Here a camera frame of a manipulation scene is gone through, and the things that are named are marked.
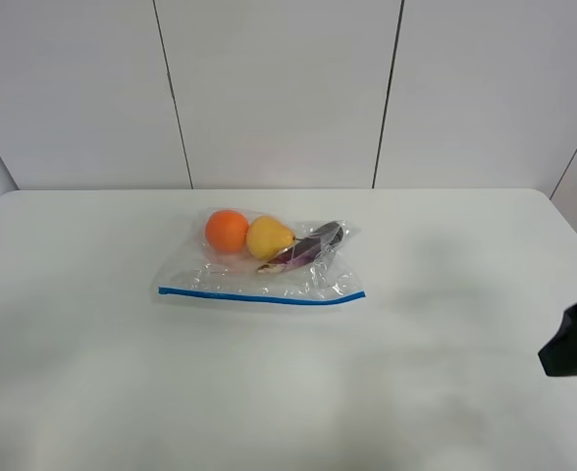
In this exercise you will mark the clear zip bag blue seal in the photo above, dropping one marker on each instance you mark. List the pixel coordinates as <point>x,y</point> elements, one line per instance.
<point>197,270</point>

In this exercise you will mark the yellow pear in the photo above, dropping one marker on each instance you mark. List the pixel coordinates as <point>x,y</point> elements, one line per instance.
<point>267,236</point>

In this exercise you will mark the orange fruit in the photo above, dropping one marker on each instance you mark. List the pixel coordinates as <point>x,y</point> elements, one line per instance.
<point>226,231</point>

